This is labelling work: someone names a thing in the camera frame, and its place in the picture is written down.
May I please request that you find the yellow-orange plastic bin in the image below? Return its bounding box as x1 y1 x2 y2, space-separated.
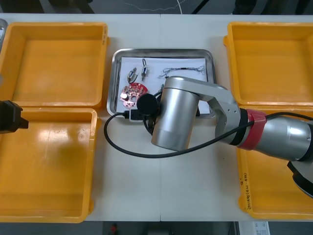
236 105 313 220
0 107 102 224
224 21 313 108
0 22 110 110

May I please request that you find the round red circuit board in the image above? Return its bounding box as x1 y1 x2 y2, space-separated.
119 82 149 108

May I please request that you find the grey box with white label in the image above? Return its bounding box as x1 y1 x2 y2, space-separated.
234 221 272 235

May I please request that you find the blue-white twisted wire harness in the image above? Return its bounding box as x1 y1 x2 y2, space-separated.
157 65 206 80

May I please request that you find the steel tray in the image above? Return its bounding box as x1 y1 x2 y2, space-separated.
107 48 217 118
0 19 8 52

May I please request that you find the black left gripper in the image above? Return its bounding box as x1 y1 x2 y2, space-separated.
0 99 29 135

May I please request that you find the white paper sheet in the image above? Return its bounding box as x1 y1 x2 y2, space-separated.
118 56 211 116

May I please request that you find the small metal solenoid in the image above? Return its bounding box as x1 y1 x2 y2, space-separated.
140 58 150 82
126 67 139 83

